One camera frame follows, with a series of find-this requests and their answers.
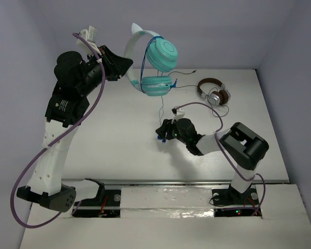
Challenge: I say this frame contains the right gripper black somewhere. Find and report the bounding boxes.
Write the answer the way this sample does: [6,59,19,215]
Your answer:
[157,117,189,145]

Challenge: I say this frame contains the blue headphone cable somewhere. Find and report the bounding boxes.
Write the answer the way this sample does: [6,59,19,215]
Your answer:
[141,35,179,144]

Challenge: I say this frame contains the teal cat-ear headphones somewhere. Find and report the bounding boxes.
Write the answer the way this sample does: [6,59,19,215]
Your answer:
[124,23,178,96]

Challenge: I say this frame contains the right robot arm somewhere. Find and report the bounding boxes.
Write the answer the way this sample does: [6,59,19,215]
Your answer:
[155,118,269,204]

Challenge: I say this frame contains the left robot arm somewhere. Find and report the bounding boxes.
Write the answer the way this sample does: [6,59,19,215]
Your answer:
[16,45,133,213]

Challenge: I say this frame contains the brown silver headphones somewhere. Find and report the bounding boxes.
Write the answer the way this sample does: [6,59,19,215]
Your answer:
[197,78,231,106]

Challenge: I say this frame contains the white foam board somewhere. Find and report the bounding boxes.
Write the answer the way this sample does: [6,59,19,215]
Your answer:
[21,184,311,248]

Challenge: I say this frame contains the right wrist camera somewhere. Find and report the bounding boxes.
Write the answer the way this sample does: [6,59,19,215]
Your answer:
[172,106,185,123]

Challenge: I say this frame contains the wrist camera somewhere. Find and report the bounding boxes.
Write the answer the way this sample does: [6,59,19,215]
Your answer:
[172,106,185,123]
[76,25,99,54]

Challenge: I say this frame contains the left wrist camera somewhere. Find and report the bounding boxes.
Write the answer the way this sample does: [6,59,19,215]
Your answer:
[76,25,99,54]

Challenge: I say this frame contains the black headphone cable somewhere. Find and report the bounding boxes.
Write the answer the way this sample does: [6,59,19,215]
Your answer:
[167,70,230,117]

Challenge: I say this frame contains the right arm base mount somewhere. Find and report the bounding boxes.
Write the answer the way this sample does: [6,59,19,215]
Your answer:
[209,188,262,217]

